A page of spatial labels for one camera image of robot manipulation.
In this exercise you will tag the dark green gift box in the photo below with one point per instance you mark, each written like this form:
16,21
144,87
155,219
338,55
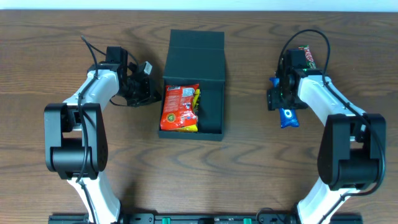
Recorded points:
197,57

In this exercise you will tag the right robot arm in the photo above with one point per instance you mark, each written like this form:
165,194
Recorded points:
352,150

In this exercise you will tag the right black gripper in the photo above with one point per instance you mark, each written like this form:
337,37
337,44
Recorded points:
273,98

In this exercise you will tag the yellow seed snack bag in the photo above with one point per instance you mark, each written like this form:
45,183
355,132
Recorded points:
192,128

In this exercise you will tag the red green KitKat bar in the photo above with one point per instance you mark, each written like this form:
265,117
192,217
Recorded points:
308,55

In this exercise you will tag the blue Oreo cookie pack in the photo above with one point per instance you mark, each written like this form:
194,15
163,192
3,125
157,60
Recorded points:
287,117

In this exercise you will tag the red snack bag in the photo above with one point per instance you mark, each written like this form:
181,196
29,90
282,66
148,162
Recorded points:
178,104

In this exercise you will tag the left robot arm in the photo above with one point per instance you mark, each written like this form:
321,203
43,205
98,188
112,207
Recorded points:
76,146

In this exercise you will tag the black mounting rail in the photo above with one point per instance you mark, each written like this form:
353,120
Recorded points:
202,219

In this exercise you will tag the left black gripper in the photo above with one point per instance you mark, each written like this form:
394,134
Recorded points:
144,90

